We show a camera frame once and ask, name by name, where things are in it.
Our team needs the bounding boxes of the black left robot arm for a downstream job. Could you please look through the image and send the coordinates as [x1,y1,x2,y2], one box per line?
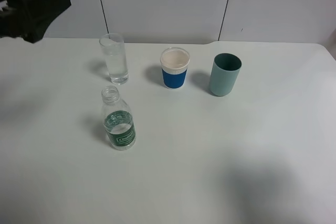
[1,0,71,44]

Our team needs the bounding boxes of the clear plastic bottle green label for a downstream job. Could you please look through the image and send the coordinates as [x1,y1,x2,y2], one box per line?
[101,86,136,151]

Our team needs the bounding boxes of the teal green cup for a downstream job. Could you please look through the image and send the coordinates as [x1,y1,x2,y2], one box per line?
[209,53,242,97]

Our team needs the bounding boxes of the blue and white cup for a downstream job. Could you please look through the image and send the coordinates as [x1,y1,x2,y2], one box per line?
[160,47,190,89]

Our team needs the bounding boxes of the tall clear glass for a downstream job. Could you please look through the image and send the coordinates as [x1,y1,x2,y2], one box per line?
[99,33,129,85]

